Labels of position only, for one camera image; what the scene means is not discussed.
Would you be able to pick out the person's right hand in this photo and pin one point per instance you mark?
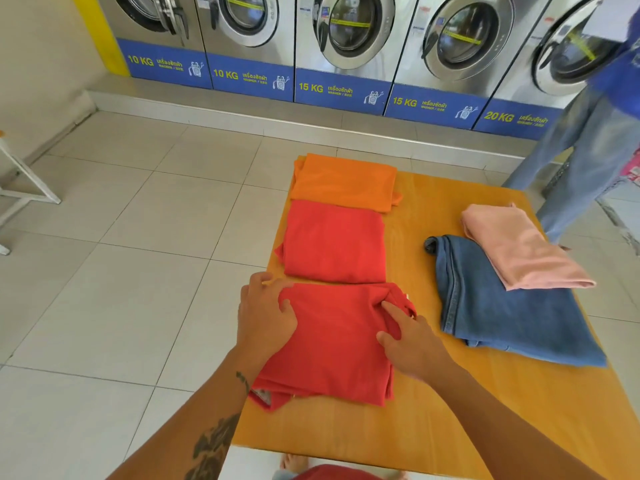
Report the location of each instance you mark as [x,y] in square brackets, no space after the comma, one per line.
[420,349]

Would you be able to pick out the person's left hand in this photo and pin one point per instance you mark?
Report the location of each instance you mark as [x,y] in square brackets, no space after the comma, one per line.
[262,324]

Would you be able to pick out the person's right thumb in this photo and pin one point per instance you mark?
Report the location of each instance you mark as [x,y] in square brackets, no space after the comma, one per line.
[387,339]

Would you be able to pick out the person's left thumb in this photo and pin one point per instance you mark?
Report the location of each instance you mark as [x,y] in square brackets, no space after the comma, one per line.
[288,312]

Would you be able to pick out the large red garment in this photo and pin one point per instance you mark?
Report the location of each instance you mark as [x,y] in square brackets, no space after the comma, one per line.
[335,344]

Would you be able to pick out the person's right forearm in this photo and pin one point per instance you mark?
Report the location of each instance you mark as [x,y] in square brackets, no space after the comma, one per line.
[500,424]

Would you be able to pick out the person's left forearm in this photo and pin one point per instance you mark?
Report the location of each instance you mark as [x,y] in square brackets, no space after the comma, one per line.
[205,424]

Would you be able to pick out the small red folded garment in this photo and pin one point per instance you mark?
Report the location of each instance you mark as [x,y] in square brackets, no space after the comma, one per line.
[332,242]

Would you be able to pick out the folded blue jeans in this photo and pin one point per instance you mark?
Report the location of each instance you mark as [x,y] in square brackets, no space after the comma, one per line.
[505,319]

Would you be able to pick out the orange folded garment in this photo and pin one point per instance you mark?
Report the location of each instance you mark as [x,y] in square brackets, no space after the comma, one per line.
[345,182]

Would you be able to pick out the person's red shorts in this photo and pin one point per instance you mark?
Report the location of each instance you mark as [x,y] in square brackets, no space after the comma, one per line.
[335,473]

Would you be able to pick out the person's bare foot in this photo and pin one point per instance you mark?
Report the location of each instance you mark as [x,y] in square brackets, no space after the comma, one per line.
[296,464]

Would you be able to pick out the pink folded garment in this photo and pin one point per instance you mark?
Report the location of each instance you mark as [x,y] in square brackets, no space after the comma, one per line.
[520,249]

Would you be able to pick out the silver front-load washing machine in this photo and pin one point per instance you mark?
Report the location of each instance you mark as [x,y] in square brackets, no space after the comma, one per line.
[150,39]
[250,49]
[345,54]
[545,89]
[450,69]

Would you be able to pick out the pink patterned bag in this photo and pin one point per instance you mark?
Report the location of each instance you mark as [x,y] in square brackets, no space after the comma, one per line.
[632,167]

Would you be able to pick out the white metal frame stand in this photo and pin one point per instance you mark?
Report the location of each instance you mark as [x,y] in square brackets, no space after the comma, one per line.
[30,187]

